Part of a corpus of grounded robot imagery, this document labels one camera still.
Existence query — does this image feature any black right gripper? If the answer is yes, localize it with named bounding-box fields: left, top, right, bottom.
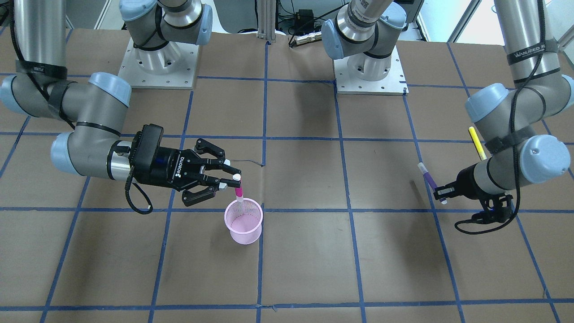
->
left=130, top=123, right=242, bottom=206

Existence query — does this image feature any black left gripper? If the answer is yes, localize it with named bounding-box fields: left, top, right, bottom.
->
left=433, top=164, right=483, bottom=205

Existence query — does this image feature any pink pen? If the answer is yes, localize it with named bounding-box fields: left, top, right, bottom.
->
left=234, top=186, right=244, bottom=215

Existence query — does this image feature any purple pen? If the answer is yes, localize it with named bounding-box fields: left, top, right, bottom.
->
left=418, top=163, right=438, bottom=191

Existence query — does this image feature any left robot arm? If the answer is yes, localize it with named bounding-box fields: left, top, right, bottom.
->
left=321, top=0, right=573, bottom=200

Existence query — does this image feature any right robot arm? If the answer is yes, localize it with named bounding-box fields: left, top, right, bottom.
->
left=1, top=0, right=242, bottom=214

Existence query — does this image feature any pink mesh cup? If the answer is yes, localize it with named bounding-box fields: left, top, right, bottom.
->
left=224, top=198, right=264, bottom=244

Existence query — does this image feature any yellow pen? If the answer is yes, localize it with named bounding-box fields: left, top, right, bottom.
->
left=468, top=127, right=487, bottom=160

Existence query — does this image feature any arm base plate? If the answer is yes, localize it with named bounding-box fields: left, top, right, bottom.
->
left=333, top=47, right=409, bottom=96
left=117, top=39, right=200, bottom=90

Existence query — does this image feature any aluminium frame post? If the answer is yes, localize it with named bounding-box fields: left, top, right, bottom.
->
left=256, top=0, right=277, bottom=44

